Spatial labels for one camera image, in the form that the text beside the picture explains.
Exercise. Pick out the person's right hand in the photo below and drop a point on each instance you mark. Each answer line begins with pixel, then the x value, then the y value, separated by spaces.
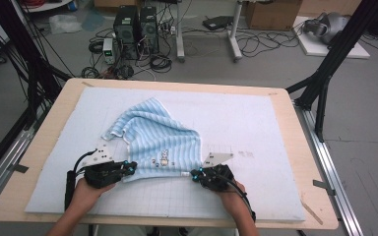
pixel 236 200

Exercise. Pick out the clear plastic bag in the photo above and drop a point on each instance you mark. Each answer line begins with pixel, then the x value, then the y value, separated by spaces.
pixel 64 23

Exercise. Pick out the brown cardboard box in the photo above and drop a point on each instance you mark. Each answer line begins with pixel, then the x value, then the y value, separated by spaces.
pixel 272 14

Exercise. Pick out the black flat floor device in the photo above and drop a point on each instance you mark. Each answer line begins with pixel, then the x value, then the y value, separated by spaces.
pixel 218 22

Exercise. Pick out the aluminium floor rail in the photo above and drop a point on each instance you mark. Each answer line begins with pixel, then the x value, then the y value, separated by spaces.
pixel 6 160
pixel 328 170

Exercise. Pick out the person's left hand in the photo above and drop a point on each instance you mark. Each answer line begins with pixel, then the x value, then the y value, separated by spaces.
pixel 85 196

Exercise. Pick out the white floor board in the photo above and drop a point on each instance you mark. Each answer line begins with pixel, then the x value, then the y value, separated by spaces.
pixel 315 46

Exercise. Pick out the grey rounded device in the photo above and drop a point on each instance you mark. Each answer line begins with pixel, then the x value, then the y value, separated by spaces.
pixel 333 26

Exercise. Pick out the blue striped towel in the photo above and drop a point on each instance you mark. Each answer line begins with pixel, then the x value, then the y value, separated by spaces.
pixel 157 137

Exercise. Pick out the black metal frame stand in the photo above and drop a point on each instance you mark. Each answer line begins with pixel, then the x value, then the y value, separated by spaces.
pixel 341 42
pixel 23 49

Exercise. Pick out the white metal desk leg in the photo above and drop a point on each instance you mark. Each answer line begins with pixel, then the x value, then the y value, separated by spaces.
pixel 234 32
pixel 179 32

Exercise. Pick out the white foam mat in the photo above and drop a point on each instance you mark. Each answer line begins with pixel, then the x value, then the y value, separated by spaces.
pixel 226 114

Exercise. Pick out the wooden table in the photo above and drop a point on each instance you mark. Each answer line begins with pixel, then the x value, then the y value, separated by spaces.
pixel 290 131

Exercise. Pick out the white power supply unit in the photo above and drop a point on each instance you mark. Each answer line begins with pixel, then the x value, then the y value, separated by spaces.
pixel 108 49

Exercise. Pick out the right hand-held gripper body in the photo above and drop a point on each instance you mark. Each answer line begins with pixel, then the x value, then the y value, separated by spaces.
pixel 218 178

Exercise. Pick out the black tape piece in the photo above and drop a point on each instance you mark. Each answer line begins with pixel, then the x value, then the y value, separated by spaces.
pixel 19 168

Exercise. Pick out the tan cardboard box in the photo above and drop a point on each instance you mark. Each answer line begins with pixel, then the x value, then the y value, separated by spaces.
pixel 328 7

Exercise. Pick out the grey tape piece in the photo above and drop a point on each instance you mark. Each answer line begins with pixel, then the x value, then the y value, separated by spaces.
pixel 323 187

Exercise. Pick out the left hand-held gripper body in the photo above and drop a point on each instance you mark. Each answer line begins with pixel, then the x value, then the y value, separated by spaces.
pixel 101 173

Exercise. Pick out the black computer tower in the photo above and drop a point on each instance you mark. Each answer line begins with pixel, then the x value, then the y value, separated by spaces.
pixel 149 29
pixel 126 29

